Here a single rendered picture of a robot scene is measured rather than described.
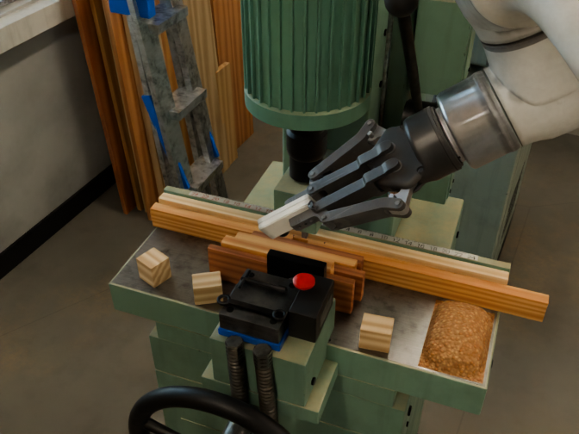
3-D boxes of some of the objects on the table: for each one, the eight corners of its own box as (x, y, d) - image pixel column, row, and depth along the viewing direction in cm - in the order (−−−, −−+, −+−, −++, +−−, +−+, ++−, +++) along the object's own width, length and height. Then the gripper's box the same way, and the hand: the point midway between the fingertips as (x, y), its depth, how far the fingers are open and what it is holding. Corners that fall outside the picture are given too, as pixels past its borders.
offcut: (171, 276, 109) (169, 257, 106) (154, 288, 106) (151, 269, 104) (157, 266, 111) (153, 246, 108) (139, 277, 108) (135, 257, 106)
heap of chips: (417, 366, 94) (420, 348, 92) (436, 300, 104) (439, 282, 102) (482, 384, 92) (487, 366, 89) (494, 314, 102) (499, 296, 100)
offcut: (221, 287, 107) (220, 270, 104) (223, 301, 104) (221, 285, 102) (193, 290, 106) (191, 274, 104) (195, 305, 103) (193, 288, 101)
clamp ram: (252, 324, 100) (250, 280, 94) (270, 291, 105) (270, 248, 100) (309, 340, 97) (310, 295, 92) (325, 305, 103) (326, 262, 97)
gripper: (482, 198, 70) (290, 288, 78) (443, 109, 77) (271, 200, 85) (459, 164, 64) (255, 264, 72) (420, 71, 71) (239, 172, 79)
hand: (289, 217), depth 77 cm, fingers closed
